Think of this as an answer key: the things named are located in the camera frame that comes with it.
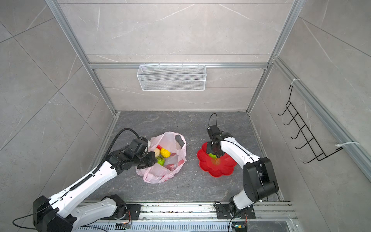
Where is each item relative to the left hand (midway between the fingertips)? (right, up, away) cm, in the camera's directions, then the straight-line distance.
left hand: (158, 157), depth 77 cm
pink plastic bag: (-2, -9, +1) cm, 9 cm away
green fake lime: (-1, -4, +8) cm, 9 cm away
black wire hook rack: (+71, +8, -14) cm, 73 cm away
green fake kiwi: (+31, -1, +9) cm, 32 cm away
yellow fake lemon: (+1, -1, +13) cm, 13 cm away
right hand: (+32, +2, +13) cm, 34 cm away
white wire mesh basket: (+4, +51, +23) cm, 56 cm away
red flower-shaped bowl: (+35, -9, +11) cm, 37 cm away
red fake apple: (+5, -9, +11) cm, 15 cm away
